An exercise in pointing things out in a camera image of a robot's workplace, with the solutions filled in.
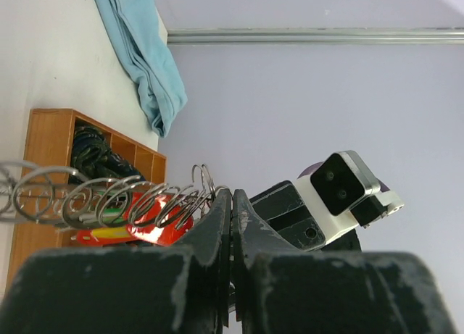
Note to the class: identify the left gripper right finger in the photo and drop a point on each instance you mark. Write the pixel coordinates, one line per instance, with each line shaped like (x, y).
(280, 289)

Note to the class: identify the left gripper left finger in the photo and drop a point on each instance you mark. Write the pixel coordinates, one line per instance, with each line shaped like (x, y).
(182, 288)

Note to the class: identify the blue patterned rolled tie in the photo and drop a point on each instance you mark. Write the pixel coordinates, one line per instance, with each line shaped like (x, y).
(93, 157)

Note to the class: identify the red key tag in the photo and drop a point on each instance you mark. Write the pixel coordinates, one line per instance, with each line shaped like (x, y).
(151, 234)

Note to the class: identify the wooden compartment tray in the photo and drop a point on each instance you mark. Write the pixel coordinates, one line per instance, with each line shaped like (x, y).
(49, 141)

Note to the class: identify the green key tag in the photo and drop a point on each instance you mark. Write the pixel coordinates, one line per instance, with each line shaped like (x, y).
(111, 215)

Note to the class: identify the light blue cloth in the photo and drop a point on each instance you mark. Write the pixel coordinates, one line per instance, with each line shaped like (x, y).
(133, 28)

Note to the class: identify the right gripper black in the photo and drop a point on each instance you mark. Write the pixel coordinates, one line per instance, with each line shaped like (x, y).
(284, 210)

